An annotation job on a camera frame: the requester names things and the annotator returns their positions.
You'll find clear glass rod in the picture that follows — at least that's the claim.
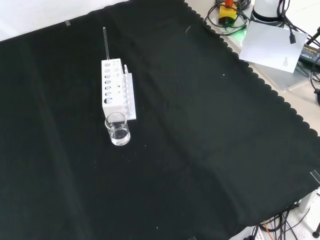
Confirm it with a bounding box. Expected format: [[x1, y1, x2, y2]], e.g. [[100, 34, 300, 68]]
[[102, 26, 111, 62]]

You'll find white test tube rack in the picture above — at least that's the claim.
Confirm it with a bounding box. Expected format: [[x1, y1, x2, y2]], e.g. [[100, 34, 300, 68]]
[[100, 58, 138, 122]]

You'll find black scalloped bench cloth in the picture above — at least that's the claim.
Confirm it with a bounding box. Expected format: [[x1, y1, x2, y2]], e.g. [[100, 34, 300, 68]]
[[0, 0, 320, 240]]

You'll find small clear glass beaker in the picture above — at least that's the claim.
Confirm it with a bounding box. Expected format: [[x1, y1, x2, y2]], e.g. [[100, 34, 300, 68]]
[[104, 112, 132, 147]]

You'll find yellow stop button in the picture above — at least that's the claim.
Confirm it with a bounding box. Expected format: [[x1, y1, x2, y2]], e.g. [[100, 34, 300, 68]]
[[218, 0, 238, 26]]

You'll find white power strip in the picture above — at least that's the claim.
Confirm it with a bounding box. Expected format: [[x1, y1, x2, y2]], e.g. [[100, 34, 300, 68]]
[[242, 224, 266, 240]]

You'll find black power adapter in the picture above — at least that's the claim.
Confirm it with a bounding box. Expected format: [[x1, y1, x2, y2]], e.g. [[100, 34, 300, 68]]
[[297, 42, 320, 67]]

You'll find black tripod leg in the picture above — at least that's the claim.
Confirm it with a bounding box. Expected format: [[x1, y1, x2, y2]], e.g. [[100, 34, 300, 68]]
[[305, 31, 320, 49]]

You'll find black looped cable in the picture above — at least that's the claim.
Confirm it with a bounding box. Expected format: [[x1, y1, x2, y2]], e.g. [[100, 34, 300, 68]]
[[202, 0, 251, 31]]

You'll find grey metal base plate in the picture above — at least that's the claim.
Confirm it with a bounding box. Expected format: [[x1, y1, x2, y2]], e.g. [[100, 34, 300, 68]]
[[257, 61, 320, 91]]

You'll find black cable with plug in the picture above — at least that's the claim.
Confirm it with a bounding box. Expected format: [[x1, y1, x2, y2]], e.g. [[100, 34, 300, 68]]
[[276, 0, 297, 46]]

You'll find black floor cable bundle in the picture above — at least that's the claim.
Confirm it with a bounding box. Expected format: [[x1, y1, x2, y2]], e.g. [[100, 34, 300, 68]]
[[257, 202, 320, 240]]

